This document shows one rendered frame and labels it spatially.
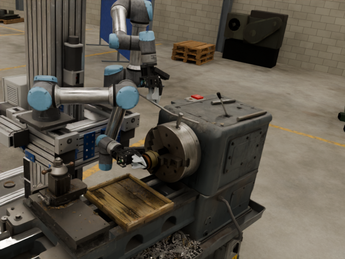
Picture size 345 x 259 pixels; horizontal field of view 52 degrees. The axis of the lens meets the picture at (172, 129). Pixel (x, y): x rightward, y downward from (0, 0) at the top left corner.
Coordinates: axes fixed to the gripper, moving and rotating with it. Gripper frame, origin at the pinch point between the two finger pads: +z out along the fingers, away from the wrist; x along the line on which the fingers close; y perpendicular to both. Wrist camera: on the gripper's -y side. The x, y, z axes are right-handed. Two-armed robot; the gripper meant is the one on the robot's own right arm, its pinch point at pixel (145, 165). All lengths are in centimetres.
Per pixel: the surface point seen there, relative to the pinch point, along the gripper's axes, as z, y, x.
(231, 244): 23, -63, -67
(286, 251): 32, -140, -108
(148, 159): -0.7, -2.0, 2.5
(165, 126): -5.1, -15.9, 15.7
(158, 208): 13.7, 1.6, -17.3
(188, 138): 6.8, -21.9, 12.1
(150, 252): 7, -4, -51
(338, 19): -287, -985, 46
